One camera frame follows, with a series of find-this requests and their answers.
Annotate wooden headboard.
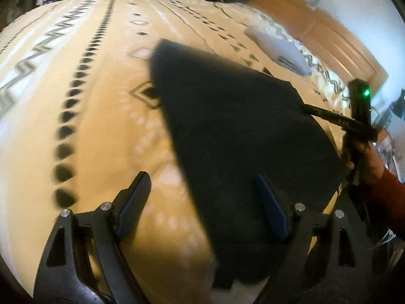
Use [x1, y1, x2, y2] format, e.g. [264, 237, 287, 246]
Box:
[249, 0, 388, 96]

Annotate red sleeved right forearm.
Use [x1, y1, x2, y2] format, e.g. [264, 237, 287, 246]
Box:
[372, 169, 404, 224]

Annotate black pants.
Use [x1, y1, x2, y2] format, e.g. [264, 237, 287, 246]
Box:
[150, 40, 346, 289]

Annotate person's right hand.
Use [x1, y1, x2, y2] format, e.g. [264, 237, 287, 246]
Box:
[342, 141, 385, 185]

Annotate patterned cream bed sheet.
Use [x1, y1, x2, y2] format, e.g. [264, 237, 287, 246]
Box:
[1, 0, 350, 303]

